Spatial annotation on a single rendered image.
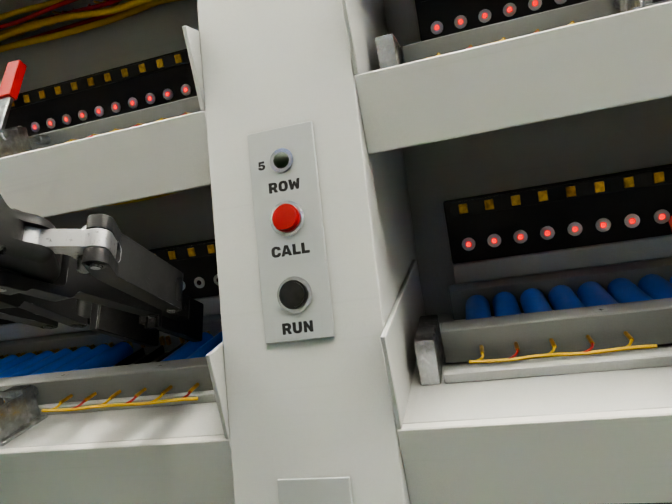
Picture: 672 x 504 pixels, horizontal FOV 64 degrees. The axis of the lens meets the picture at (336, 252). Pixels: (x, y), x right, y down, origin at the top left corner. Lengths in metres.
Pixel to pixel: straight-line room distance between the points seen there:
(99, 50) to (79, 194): 0.33
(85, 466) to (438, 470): 0.21
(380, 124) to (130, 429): 0.24
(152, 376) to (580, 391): 0.27
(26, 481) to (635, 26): 0.44
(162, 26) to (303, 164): 0.39
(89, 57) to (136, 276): 0.43
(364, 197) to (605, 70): 0.14
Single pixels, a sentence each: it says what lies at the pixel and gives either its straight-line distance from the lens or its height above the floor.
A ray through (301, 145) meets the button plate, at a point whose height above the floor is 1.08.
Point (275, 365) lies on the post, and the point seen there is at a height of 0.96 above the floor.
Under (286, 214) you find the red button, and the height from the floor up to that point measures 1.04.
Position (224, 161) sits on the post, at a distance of 0.33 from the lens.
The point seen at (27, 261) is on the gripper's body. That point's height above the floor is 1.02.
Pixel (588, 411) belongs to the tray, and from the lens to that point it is 0.29.
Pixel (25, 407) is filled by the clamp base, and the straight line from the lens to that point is 0.44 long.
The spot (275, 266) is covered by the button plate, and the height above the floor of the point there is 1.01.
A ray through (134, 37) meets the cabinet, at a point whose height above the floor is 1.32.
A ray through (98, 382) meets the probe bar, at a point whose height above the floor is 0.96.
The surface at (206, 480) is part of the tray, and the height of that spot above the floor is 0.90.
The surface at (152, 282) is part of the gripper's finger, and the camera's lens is 0.32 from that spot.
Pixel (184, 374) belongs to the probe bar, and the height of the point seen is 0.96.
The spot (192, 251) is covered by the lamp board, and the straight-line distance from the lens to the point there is 0.51.
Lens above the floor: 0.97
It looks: 8 degrees up
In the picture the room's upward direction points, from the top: 6 degrees counter-clockwise
